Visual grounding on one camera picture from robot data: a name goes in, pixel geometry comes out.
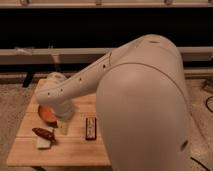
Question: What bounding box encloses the black cable on floor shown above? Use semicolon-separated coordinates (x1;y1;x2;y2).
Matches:
191;78;213;171

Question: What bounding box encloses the grey horizontal rail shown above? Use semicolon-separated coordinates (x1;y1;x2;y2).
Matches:
0;46;213;65

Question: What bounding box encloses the dark chocolate bar package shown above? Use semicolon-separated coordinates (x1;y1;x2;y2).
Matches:
85;117;97;140

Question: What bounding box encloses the white sponge block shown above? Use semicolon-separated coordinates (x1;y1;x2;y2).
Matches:
37;128;54;149

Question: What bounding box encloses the wooden table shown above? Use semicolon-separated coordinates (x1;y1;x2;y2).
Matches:
5;78;112;167

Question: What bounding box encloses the orange ceramic bowl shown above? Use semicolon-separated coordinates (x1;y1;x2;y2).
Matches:
38;106;57;123

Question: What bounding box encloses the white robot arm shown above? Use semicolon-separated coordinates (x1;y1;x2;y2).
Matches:
36;34;190;171

